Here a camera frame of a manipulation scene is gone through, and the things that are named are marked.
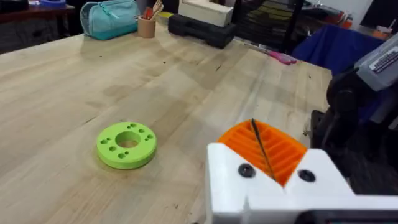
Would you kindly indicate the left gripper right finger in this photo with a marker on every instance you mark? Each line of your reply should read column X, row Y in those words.
column 317, row 174

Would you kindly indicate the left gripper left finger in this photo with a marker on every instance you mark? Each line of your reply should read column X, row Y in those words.
column 228, row 174

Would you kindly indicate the green disc with holes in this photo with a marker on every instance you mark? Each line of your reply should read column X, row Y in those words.
column 124, row 155

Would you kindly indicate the pink scissors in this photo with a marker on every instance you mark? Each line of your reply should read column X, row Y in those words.
column 281, row 57

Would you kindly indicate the blue cloth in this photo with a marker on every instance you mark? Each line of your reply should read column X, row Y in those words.
column 332, row 49

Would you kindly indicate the black plastic case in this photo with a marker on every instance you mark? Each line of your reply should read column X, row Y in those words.
column 202, row 31

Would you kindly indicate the cream rectangular box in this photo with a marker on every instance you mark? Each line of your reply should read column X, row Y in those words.
column 205, row 11

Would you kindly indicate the teal zip bag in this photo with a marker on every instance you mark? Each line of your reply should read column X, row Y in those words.
column 109, row 20

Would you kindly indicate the dark side table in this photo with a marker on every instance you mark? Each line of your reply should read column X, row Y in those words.
column 28, row 28

